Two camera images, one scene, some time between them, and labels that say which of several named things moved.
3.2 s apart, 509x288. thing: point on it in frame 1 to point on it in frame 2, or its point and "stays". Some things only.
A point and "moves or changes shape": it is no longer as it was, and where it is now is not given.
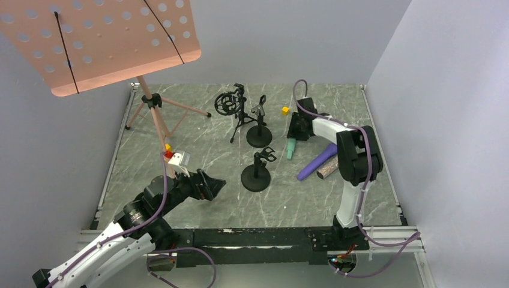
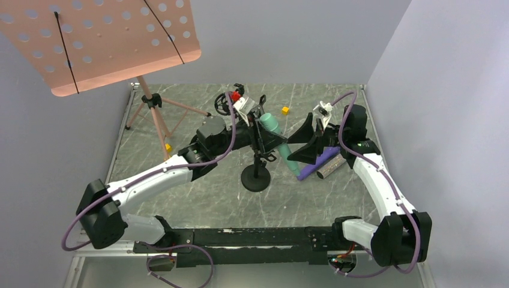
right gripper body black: x=297 y=126 to x=317 y=137
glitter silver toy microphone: x=329 y=168 stays
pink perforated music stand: x=77 y=45 stays
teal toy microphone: x=290 y=147 moves or changes shape
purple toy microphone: x=331 y=150 stays
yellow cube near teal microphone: x=285 y=111 stays
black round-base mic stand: x=256 y=177 stays
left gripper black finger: x=209 y=187 to x=270 y=141
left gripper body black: x=200 y=184 to x=257 y=132
